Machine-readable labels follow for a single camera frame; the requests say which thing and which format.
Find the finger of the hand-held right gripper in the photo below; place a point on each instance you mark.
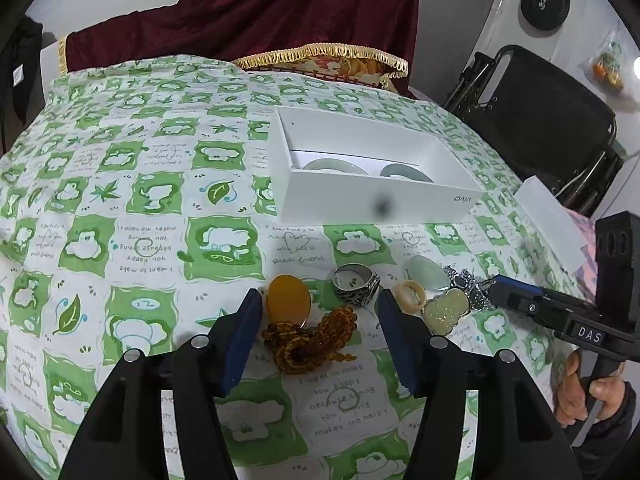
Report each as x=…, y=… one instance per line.
x=520, y=302
x=522, y=283

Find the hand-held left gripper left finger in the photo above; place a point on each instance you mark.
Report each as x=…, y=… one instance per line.
x=246, y=330

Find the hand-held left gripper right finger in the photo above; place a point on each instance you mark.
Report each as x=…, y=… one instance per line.
x=395, y=332

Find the oval amber stone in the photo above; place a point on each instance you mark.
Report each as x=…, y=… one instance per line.
x=287, y=297

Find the pale green jade pendant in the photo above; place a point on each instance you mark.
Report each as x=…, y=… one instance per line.
x=427, y=271

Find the white cardboard box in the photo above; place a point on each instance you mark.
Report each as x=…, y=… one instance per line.
x=370, y=195

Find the person's right hand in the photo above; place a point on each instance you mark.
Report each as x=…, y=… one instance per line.
x=570, y=385

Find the pink patterned cloth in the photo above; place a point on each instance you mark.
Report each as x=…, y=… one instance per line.
x=582, y=255

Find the white box lid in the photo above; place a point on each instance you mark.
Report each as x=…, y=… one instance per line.
x=547, y=220

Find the pale jade bangle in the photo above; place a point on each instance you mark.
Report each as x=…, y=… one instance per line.
x=400, y=171
x=334, y=166

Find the green checked printed tablecloth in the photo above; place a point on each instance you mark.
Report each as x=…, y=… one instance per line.
x=150, y=200

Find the black folding chair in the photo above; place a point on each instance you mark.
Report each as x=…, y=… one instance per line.
x=545, y=120

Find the plastic bag of oranges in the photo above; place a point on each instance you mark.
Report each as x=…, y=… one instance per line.
x=607, y=65

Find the gold-fringed floral cloth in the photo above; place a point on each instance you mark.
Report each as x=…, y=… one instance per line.
x=330, y=62

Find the maroon velvet cloth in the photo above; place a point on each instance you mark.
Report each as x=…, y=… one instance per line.
x=280, y=10

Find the black jacket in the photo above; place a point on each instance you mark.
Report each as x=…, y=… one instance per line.
x=20, y=75

